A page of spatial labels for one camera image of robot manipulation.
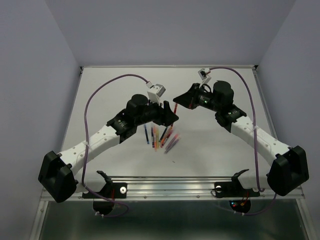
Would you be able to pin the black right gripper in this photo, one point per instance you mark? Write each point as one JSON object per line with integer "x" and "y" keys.
{"x": 188, "y": 99}

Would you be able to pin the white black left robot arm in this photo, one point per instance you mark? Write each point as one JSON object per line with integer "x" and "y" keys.
{"x": 58, "y": 170}

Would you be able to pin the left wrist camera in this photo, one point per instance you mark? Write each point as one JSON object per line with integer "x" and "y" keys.
{"x": 154, "y": 92}

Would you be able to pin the aluminium rail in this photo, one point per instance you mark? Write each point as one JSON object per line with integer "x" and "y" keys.
{"x": 172, "y": 188}

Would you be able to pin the green pen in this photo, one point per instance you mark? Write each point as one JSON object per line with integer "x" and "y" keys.
{"x": 163, "y": 134}

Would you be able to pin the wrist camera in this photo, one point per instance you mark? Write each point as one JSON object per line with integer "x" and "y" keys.
{"x": 204, "y": 74}
{"x": 154, "y": 92}

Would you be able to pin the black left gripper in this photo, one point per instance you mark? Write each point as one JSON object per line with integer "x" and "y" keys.
{"x": 162, "y": 119}

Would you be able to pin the orange brown pen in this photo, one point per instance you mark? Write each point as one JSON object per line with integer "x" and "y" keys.
{"x": 166, "y": 136}

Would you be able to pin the red orange pen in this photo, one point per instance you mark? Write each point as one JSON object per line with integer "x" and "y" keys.
{"x": 175, "y": 108}

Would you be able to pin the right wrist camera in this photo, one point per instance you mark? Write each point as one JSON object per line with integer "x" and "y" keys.
{"x": 204, "y": 74}

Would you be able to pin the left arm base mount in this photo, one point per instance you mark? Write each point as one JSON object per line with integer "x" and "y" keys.
{"x": 104, "y": 200}

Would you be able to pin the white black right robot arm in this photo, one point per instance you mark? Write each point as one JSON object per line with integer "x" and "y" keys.
{"x": 288, "y": 165}

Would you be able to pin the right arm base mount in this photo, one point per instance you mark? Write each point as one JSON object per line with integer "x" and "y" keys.
{"x": 240, "y": 202}

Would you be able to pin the yellow pen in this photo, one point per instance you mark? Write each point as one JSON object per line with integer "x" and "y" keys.
{"x": 156, "y": 130}

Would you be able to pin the dark purple pen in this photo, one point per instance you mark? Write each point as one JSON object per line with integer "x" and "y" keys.
{"x": 152, "y": 137}

